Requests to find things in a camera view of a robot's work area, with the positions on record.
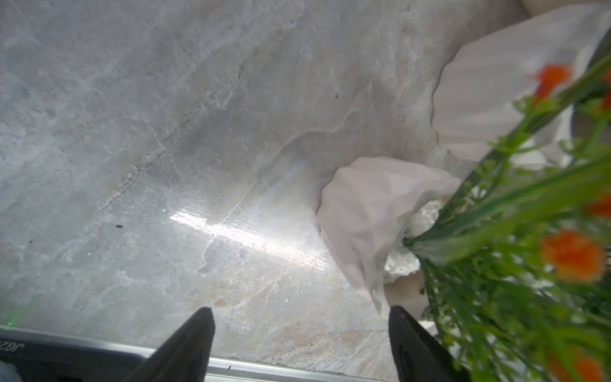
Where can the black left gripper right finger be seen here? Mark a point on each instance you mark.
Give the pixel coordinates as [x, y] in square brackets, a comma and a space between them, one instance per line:
[417, 355]

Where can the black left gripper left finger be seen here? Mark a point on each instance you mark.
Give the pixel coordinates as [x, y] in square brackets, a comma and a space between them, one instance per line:
[184, 356]

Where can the orange gypsophila pot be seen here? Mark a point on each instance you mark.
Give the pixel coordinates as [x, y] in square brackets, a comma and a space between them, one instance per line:
[473, 103]
[508, 269]

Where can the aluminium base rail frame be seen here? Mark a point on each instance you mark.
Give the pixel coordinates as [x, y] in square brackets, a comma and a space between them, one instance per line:
[219, 369]

